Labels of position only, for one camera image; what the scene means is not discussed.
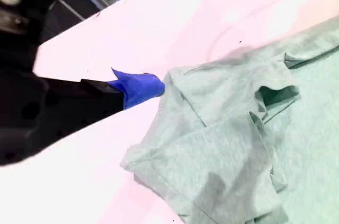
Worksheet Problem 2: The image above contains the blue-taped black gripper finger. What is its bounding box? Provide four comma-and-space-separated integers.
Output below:
18, 77, 165, 160
79, 67, 165, 96

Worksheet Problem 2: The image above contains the pale green T-shirt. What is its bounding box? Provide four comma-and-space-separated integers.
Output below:
119, 14, 339, 224

